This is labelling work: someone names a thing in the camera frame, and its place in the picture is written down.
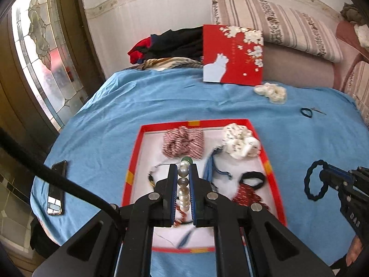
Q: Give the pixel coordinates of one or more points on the red polka dot scrunchie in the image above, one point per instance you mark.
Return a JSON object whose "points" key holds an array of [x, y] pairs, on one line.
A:
{"points": [[248, 196]]}

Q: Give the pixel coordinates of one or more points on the black smartphone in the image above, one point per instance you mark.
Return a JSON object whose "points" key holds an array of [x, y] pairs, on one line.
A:
{"points": [[57, 187]]}

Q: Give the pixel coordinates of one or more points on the red cloth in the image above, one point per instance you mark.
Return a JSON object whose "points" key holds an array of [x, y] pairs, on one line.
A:
{"points": [[138, 52]]}

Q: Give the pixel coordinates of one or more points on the white cherry print scrunchie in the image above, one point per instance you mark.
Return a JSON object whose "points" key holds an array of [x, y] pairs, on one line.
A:
{"points": [[239, 144]]}

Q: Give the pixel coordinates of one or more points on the metal hairpin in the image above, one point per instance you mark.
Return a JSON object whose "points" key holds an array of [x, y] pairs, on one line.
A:
{"points": [[319, 110]]}

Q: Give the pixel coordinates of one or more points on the blue blanket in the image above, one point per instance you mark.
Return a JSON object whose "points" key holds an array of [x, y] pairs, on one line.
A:
{"points": [[115, 106]]}

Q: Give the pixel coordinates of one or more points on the blue striped headband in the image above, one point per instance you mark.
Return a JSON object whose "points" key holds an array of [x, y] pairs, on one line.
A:
{"points": [[208, 167]]}

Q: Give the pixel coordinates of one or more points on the long striped floral cushion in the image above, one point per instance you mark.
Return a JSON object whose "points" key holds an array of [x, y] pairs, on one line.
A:
{"points": [[274, 23]]}

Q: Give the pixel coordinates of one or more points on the red box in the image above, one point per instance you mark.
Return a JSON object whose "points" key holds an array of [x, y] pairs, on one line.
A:
{"points": [[155, 153]]}

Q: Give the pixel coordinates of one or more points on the red floral box lid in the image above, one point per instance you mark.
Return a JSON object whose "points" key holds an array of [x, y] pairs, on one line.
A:
{"points": [[230, 63]]}

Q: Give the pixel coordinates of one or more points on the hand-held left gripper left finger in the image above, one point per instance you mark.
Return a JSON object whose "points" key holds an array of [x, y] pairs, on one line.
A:
{"points": [[173, 196]]}

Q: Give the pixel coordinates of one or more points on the cream scrunchie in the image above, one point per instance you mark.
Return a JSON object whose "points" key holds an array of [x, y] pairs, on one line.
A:
{"points": [[271, 92]]}

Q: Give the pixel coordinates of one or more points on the beige patterned scarf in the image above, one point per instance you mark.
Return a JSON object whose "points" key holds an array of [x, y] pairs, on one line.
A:
{"points": [[170, 63]]}

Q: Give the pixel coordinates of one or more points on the pink sofa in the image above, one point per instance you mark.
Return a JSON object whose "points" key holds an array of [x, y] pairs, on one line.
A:
{"points": [[297, 66]]}

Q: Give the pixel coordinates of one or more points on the red plaid scrunchie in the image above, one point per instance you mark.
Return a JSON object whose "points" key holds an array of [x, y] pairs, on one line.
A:
{"points": [[181, 144]]}

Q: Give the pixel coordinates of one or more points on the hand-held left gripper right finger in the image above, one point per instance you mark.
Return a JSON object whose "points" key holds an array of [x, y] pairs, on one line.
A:
{"points": [[192, 196]]}

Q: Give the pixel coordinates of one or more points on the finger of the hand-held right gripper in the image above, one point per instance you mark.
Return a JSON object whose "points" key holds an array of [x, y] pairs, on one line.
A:
{"points": [[331, 181], [337, 170]]}

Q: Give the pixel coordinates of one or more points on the black clothes pile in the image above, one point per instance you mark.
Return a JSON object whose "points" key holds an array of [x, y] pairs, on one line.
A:
{"points": [[178, 43]]}

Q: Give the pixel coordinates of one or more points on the stained glass door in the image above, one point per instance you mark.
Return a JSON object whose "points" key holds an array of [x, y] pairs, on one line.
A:
{"points": [[43, 49]]}

